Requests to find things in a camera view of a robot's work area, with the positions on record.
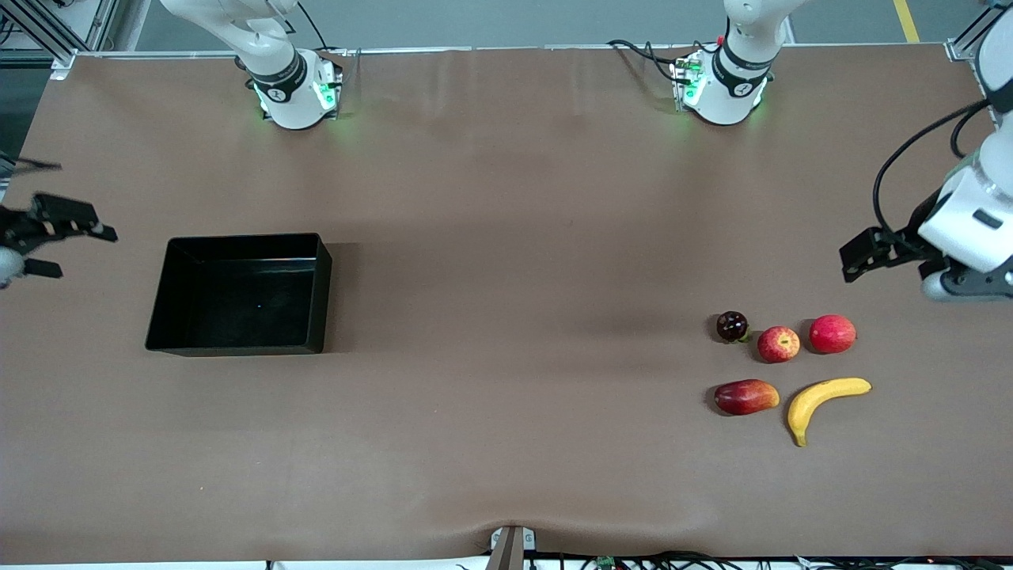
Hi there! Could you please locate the yellow banana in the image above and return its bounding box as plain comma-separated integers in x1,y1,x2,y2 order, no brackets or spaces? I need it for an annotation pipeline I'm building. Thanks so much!
787,377,873,448

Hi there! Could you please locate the red yellow mango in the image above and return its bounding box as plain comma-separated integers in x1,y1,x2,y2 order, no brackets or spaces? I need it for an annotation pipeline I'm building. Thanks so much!
714,378,781,416

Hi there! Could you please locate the black base cable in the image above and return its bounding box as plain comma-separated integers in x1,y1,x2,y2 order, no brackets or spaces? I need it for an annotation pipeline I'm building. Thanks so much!
607,38,713,80
297,0,353,60

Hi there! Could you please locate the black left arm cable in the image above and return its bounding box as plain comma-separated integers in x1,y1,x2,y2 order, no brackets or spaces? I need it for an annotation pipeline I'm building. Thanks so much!
872,99,996,240

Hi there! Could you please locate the plain red apple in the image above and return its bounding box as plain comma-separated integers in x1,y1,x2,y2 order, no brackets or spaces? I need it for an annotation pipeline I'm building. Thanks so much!
809,314,858,355

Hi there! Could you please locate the red yellow striped apple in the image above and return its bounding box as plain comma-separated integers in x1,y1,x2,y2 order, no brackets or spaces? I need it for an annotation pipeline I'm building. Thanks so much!
757,325,801,364

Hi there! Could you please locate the black left base cable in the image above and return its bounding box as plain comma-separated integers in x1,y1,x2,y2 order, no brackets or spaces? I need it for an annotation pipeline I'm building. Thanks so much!
607,38,713,80

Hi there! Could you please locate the black right base cable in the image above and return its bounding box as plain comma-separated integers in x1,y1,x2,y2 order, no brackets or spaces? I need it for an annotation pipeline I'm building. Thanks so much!
297,0,353,60

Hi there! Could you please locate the aluminium frame profile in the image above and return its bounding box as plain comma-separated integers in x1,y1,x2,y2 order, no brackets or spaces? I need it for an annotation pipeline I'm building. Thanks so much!
946,0,1013,63
0,0,120,80

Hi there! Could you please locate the brown table mat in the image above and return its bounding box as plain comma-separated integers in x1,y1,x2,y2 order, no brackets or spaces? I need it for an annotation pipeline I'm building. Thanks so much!
0,44,1013,564

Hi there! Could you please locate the grey metal table bracket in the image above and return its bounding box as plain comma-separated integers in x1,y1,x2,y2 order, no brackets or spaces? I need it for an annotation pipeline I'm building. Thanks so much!
489,525,537,570

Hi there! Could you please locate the black plastic box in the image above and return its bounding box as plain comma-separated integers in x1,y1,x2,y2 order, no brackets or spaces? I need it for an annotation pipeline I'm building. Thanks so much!
145,233,333,357

